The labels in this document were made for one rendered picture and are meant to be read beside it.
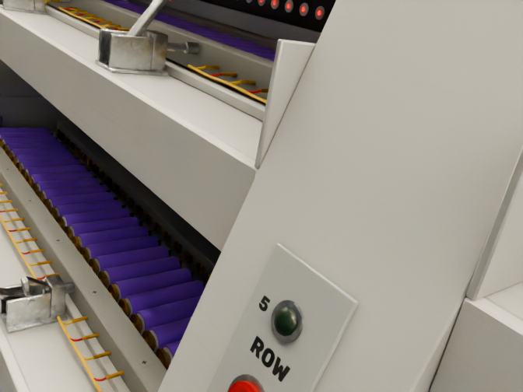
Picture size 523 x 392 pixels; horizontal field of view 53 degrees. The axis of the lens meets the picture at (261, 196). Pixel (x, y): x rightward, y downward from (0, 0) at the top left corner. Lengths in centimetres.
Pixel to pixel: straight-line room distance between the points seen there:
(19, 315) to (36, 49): 21
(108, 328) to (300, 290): 21
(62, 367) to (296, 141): 24
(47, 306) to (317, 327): 27
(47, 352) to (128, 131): 16
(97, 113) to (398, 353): 25
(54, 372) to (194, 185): 18
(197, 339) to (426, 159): 12
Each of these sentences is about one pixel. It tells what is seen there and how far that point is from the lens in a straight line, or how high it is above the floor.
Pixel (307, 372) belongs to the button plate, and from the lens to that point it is 18.
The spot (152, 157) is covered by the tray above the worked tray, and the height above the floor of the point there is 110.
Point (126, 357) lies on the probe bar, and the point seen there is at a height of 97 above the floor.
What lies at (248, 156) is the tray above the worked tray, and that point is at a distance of 22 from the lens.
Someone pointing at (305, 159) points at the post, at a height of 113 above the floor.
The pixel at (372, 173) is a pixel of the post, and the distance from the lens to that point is 17.
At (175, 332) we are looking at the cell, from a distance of 38.
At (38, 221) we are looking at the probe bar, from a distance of 50.
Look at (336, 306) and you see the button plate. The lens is 17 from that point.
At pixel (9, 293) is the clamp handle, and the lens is 40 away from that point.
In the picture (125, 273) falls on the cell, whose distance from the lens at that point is 44.
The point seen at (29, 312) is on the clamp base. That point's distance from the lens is 41.
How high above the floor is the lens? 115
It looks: 9 degrees down
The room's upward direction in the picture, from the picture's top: 25 degrees clockwise
